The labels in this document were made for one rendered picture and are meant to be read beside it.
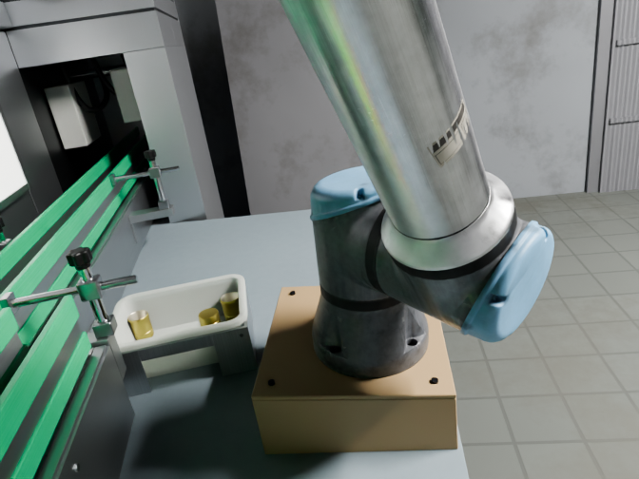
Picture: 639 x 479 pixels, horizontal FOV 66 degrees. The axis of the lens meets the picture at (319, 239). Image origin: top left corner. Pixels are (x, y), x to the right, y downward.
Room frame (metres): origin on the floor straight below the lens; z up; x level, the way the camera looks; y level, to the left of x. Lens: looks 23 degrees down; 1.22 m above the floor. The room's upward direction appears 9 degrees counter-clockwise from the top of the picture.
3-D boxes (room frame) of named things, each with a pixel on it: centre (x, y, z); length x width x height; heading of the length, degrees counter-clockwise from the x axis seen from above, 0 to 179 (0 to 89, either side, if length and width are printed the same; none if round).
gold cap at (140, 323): (0.76, 0.33, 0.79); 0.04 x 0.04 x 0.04
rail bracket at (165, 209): (1.22, 0.41, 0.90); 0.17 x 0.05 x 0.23; 97
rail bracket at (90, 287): (0.59, 0.33, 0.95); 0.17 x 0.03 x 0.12; 97
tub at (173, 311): (0.71, 0.25, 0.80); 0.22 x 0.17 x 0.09; 97
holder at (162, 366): (0.71, 0.27, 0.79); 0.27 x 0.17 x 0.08; 97
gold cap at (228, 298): (0.77, 0.17, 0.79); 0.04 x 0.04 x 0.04
